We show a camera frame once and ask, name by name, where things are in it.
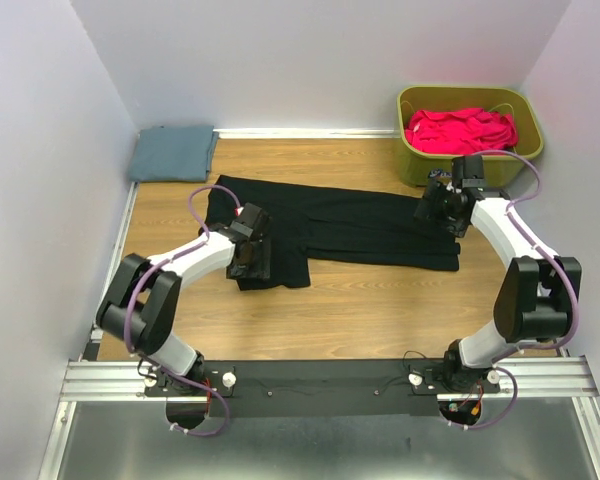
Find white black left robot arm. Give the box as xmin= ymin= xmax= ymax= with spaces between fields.
xmin=96 ymin=203 xmax=271 ymax=395

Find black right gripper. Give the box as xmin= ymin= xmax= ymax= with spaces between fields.
xmin=411 ymin=178 xmax=468 ymax=239

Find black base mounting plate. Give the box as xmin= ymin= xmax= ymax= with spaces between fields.
xmin=139 ymin=355 xmax=500 ymax=424

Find folded blue-grey t-shirt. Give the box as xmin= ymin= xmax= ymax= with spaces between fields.
xmin=127 ymin=125 xmax=219 ymax=183

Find olive green plastic bin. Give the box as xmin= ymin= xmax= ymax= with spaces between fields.
xmin=396 ymin=85 xmax=544 ymax=186

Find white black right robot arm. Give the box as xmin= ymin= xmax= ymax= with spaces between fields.
xmin=415 ymin=152 xmax=582 ymax=392

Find black t-shirt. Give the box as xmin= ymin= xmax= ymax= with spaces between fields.
xmin=206 ymin=175 xmax=461 ymax=291

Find pink t-shirt in bin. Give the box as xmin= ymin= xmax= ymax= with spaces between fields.
xmin=404 ymin=108 xmax=519 ymax=156

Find aluminium frame rail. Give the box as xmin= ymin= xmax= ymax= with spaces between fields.
xmin=40 ymin=349 xmax=600 ymax=479

